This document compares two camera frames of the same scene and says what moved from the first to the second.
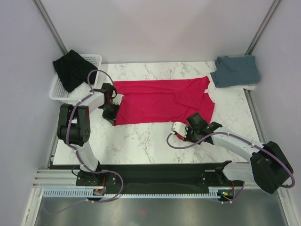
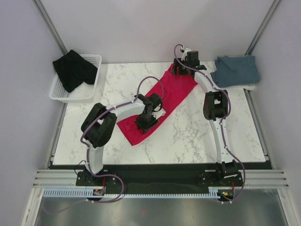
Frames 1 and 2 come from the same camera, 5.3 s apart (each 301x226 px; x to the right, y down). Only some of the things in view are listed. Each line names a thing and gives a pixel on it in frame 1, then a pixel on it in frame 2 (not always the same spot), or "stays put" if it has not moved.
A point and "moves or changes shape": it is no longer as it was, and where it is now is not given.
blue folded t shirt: x=235 y=70 stays put
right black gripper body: x=191 y=134 -> x=182 y=69
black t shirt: x=73 y=70 stays put
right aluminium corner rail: x=263 y=25 stays put
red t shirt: x=163 y=100 moves or changes shape
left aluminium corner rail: x=44 y=16 stays put
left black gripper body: x=110 y=110 -> x=145 y=121
